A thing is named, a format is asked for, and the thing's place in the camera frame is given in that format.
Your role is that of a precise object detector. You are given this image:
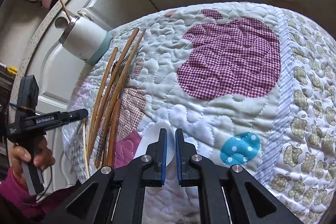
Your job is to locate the white cabinet door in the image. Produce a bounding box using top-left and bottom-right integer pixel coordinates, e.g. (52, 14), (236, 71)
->
(43, 0), (156, 193)

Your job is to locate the magenta sleeve forearm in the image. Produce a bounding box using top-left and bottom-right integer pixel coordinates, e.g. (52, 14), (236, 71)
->
(1, 167), (81, 223)

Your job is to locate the white insulated food jar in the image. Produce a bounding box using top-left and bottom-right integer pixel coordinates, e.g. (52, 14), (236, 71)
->
(59, 16), (112, 65)

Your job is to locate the brown wooden chopstick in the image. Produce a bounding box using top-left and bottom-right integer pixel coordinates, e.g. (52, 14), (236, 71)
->
(82, 119), (90, 179)
(106, 98), (121, 167)
(94, 28), (146, 167)
(87, 27), (140, 159)

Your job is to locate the large metal spoon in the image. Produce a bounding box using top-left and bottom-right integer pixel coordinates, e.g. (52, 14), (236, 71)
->
(54, 16), (68, 31)

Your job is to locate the quilted patchwork cloth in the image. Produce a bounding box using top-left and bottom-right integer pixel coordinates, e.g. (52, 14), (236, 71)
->
(61, 1), (336, 224)

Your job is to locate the person's left hand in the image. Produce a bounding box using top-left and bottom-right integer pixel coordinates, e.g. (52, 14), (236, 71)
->
(9, 136), (55, 188)

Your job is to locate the white ceramic spoon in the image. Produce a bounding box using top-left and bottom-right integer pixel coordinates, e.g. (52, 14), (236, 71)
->
(134, 122), (175, 166)

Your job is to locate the speckled kitchen countertop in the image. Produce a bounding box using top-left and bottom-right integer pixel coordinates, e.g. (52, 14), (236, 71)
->
(10, 0), (116, 109)

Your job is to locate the silver cabinet handle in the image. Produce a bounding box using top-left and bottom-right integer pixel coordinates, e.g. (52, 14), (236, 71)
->
(77, 10), (94, 22)

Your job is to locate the metal fork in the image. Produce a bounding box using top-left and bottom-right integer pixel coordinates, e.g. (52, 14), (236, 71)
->
(111, 55), (130, 81)

